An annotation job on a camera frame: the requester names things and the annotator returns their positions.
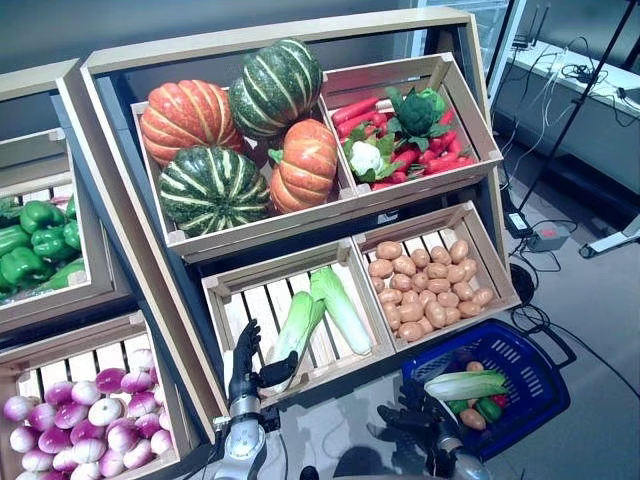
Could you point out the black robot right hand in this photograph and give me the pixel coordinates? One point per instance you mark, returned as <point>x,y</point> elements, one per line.
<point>417,425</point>

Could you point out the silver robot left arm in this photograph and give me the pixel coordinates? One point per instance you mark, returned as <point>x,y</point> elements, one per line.
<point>245,445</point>

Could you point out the green bell pepper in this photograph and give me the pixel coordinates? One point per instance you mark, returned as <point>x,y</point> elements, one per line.
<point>50,243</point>
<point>22,267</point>
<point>457,406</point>
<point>40,216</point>
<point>72,235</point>
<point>488,409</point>
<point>12,240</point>

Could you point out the wooden pepper crate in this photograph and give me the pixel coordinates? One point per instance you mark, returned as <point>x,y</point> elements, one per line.
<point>30,150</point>

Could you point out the wooden cabbage crate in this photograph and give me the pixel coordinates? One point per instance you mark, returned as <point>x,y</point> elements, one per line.
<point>240,310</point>

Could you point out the neighbouring wooden display shelf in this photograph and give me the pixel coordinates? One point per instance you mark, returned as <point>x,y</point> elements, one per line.
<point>30,80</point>

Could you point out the wooden pumpkin crate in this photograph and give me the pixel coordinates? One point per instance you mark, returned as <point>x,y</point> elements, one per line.
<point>250,232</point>

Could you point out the black power adapter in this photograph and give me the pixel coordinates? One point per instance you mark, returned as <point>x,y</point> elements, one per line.
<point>517,221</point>

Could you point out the large orange pumpkin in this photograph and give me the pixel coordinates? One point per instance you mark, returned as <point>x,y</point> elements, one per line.
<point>187,120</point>

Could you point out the green broccoli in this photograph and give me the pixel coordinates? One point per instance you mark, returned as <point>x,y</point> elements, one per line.
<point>417,112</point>

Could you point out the small red vegetable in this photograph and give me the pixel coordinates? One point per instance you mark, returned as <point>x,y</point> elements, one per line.
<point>501,400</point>

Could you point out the wooden turnip crate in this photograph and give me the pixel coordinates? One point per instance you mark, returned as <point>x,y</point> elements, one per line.
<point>60,345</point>

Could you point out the white framed glass door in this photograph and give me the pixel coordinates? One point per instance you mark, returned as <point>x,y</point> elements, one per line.
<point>505,45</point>

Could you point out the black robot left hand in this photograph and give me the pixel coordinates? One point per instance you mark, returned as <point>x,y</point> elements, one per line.
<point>244,365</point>

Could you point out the black tripod stand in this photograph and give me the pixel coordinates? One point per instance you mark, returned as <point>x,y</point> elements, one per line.
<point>575,102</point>

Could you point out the blue plastic shopping basket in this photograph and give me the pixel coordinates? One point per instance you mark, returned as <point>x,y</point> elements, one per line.
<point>532,400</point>

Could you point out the white counter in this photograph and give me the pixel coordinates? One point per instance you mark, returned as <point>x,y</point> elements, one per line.
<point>590,130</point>

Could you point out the black router with antennas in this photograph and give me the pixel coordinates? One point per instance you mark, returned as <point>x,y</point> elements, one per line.
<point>522,42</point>

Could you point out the napa cabbage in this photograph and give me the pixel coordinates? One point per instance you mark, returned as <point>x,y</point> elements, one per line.
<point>296,325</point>
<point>345,315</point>
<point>465,385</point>

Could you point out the grey box with red button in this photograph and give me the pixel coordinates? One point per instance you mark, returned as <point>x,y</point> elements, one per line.
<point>547,237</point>

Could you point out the wooden carrot crate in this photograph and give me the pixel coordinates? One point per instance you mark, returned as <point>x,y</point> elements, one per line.
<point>430,182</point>

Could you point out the wooden potato crate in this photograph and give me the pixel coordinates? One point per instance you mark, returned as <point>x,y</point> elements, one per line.
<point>487,250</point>

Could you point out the green striped pumpkin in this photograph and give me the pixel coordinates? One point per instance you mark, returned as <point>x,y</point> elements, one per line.
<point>212,190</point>
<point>275,87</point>

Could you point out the white stand base foot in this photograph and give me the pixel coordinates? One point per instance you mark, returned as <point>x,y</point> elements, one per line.
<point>607,243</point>

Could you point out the large wooden display shelf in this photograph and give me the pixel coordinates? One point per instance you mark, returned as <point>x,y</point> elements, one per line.
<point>280,37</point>

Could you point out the small orange pumpkin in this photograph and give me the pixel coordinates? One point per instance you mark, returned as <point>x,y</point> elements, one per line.
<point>302,167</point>

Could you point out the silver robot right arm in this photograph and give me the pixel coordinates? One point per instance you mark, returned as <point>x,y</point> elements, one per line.
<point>467,467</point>

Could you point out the red carrot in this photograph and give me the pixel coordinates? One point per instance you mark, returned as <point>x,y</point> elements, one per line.
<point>355,110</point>
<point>382,186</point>
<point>456,145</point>
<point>450,163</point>
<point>437,143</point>
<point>356,125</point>
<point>447,117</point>
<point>405,159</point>

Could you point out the purple white turnip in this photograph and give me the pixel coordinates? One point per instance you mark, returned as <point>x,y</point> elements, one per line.
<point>86,431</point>
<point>86,471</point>
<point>165,420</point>
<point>161,441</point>
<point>141,359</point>
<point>137,453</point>
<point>141,404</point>
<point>159,395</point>
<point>37,460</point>
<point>42,416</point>
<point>54,440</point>
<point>59,392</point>
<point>24,439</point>
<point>111,462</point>
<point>148,425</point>
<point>110,380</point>
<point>17,408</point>
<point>122,439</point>
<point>71,415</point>
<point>65,459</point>
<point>87,450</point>
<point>136,382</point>
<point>105,411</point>
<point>85,392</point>

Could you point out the white cauliflower with leaves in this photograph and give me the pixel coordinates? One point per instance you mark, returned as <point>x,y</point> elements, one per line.
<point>365,156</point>

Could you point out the brown potato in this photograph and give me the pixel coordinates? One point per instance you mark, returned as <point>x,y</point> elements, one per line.
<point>418,279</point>
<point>426,325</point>
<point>411,331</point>
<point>447,299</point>
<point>438,286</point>
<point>410,297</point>
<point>380,268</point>
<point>391,315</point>
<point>436,270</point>
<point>390,296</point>
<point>455,273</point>
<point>411,311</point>
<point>459,251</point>
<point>469,309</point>
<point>475,366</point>
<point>440,255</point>
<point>388,250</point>
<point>426,298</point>
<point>472,419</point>
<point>451,315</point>
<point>435,314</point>
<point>468,269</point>
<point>482,297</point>
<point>404,265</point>
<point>377,284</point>
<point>400,282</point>
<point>462,290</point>
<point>420,258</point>

